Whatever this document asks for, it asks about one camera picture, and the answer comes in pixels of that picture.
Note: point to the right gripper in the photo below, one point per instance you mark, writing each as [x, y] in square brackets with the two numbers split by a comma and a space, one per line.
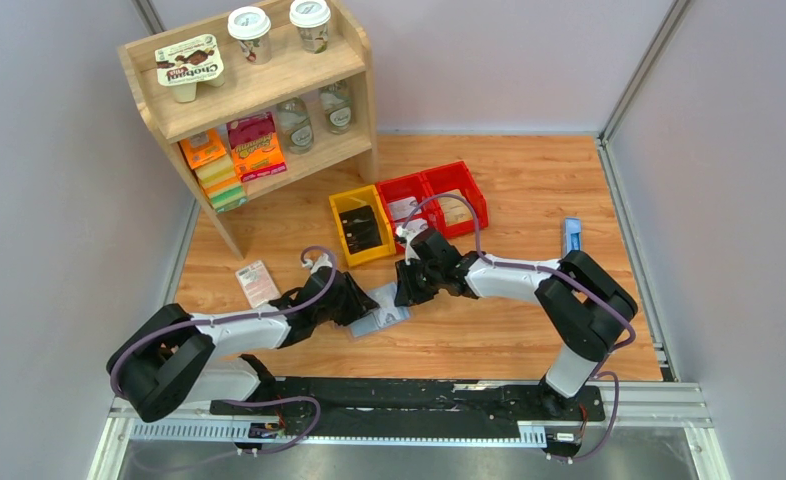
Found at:
[405, 288]

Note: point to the red bin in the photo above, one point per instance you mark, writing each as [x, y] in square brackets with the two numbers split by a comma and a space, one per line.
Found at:
[452, 176]
[398, 198]

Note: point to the paper coffee cup right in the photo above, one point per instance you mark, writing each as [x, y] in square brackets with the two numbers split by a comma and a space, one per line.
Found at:
[311, 19]

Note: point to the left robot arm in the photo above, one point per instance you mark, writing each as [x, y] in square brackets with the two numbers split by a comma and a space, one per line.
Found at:
[177, 357]

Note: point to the black cards in bin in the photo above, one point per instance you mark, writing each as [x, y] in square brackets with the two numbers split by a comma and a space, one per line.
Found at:
[360, 229]

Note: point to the wooden shelf unit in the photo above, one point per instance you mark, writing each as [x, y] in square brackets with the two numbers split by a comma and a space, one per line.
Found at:
[248, 89]

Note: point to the beige leather card holder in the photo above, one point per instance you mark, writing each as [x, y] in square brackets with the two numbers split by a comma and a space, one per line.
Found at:
[387, 314]

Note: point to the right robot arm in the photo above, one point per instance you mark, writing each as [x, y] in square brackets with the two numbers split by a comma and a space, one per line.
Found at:
[589, 310]

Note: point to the paper coffee cup left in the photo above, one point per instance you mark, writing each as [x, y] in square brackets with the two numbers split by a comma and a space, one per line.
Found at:
[250, 27]

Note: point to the glass jar right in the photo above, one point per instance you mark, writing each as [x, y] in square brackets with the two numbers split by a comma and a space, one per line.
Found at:
[336, 103]

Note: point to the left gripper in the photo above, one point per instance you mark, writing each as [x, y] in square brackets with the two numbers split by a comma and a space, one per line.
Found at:
[359, 302]

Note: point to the yellow bin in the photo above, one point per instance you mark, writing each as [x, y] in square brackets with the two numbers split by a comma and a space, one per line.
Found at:
[349, 200]

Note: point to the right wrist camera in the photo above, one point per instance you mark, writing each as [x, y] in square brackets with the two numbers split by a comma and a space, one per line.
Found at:
[406, 233]

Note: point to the pink card pack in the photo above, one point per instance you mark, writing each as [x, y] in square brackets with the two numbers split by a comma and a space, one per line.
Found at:
[257, 284]

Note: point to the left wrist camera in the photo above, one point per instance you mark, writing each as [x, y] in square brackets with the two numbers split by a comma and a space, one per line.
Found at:
[323, 261]

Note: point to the orange pink snack box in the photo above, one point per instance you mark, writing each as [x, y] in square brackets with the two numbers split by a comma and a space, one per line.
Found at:
[254, 147]

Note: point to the glass jar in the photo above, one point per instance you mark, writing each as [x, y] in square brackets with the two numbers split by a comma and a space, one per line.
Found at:
[294, 124]
[336, 103]

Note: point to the white cards in bin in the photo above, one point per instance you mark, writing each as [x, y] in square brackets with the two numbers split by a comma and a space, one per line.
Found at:
[401, 209]

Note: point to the red bin right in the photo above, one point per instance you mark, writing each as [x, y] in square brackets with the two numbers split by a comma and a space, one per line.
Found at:
[452, 176]

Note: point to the Chobani yogurt pack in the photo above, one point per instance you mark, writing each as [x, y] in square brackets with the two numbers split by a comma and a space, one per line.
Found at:
[183, 66]

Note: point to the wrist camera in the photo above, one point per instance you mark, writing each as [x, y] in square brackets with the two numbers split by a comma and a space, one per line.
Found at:
[406, 233]
[323, 261]

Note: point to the red bin middle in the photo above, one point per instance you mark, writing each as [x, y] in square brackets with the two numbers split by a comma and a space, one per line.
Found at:
[398, 198]

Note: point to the glass jar left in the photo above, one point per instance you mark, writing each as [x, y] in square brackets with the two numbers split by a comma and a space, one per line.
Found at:
[294, 124]

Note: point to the yellow green sponge stack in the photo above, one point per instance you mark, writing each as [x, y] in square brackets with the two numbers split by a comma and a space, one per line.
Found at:
[221, 185]

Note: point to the tan cards in bin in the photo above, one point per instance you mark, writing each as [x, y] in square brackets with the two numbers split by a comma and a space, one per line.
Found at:
[454, 210]

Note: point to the paper coffee cup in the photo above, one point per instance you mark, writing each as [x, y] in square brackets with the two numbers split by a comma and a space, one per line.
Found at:
[250, 27]
[311, 19]

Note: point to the blue flat box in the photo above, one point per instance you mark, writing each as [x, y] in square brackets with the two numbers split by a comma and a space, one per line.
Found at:
[571, 235]

